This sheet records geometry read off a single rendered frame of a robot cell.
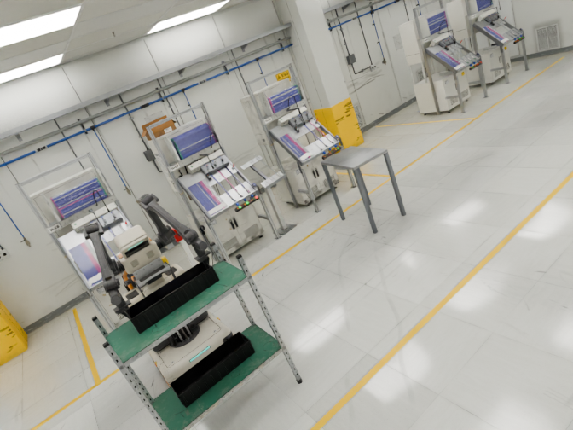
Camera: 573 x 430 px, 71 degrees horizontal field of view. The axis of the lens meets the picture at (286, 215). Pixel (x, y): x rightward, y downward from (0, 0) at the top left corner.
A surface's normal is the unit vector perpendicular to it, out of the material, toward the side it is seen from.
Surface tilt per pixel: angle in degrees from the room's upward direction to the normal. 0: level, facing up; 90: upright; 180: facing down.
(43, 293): 90
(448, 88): 90
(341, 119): 90
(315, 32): 90
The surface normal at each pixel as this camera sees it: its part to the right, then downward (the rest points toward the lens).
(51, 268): 0.54, 0.12
